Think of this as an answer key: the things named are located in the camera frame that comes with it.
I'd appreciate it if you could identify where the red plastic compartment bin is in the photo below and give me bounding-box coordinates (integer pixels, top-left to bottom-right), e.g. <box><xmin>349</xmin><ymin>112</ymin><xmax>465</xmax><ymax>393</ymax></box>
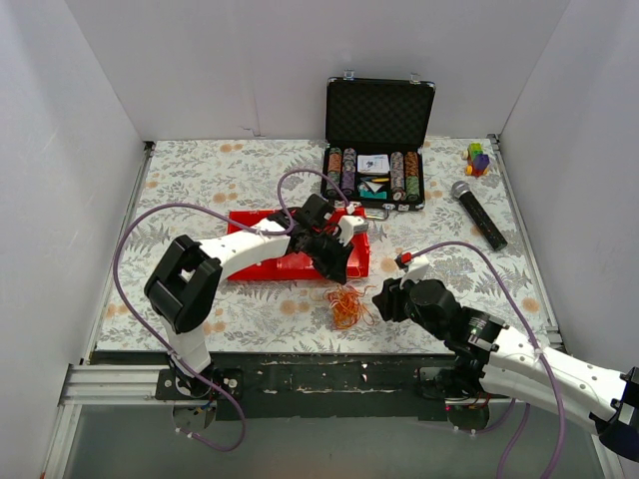
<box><xmin>229</xmin><ymin>210</ymin><xmax>370</xmax><ymax>281</ymax></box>

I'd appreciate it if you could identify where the orange rubber band tangle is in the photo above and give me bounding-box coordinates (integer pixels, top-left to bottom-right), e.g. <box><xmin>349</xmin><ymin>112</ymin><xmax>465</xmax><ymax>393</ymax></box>
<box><xmin>310</xmin><ymin>284</ymin><xmax>376</xmax><ymax>330</ymax></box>

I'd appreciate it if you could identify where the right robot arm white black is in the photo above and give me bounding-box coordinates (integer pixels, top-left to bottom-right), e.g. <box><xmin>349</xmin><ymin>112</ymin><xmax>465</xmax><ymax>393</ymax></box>
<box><xmin>372</xmin><ymin>279</ymin><xmax>638</xmax><ymax>461</ymax></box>

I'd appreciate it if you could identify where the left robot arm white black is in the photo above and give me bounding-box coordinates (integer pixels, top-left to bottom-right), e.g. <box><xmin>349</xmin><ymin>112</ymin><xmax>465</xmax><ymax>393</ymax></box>
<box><xmin>144</xmin><ymin>194</ymin><xmax>367</xmax><ymax>399</ymax></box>

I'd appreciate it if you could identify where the white playing card box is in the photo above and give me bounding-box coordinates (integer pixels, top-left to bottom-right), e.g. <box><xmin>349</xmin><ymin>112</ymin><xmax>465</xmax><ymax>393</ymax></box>
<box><xmin>356</xmin><ymin>154</ymin><xmax>390</xmax><ymax>175</ymax></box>

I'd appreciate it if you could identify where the black handheld microphone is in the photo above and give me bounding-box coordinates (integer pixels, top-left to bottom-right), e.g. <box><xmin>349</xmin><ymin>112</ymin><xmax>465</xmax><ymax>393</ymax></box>
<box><xmin>451</xmin><ymin>181</ymin><xmax>508</xmax><ymax>251</ymax></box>

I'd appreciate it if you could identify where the black poker chip case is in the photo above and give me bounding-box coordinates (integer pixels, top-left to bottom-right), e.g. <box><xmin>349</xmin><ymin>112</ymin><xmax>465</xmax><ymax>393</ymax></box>
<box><xmin>320</xmin><ymin>71</ymin><xmax>436</xmax><ymax>213</ymax></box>

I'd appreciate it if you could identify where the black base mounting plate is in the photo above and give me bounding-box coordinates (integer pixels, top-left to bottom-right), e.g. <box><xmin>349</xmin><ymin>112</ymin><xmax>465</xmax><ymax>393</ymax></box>
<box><xmin>154</xmin><ymin>351</ymin><xmax>513</xmax><ymax>423</ymax></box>

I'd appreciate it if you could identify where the colourful toy block train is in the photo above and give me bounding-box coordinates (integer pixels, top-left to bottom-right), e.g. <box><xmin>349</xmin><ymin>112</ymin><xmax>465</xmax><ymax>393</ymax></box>
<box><xmin>462</xmin><ymin>143</ymin><xmax>490</xmax><ymax>178</ymax></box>

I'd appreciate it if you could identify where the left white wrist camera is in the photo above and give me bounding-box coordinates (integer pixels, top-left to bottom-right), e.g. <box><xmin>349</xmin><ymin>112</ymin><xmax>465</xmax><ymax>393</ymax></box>
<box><xmin>337</xmin><ymin>215</ymin><xmax>368</xmax><ymax>245</ymax></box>

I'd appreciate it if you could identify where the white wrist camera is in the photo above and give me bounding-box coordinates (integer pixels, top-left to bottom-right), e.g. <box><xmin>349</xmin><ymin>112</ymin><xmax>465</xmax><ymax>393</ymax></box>
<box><xmin>395</xmin><ymin>252</ymin><xmax>430</xmax><ymax>288</ymax></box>
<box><xmin>337</xmin><ymin>215</ymin><xmax>368</xmax><ymax>245</ymax></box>

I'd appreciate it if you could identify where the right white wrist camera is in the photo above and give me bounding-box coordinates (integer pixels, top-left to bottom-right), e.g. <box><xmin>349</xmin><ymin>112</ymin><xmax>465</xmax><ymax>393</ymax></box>
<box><xmin>395</xmin><ymin>252</ymin><xmax>430</xmax><ymax>288</ymax></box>

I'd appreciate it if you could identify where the aluminium frame rail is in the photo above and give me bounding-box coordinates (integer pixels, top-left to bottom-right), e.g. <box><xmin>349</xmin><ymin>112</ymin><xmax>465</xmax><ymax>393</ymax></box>
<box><xmin>58</xmin><ymin>363</ymin><xmax>166</xmax><ymax>406</ymax></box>

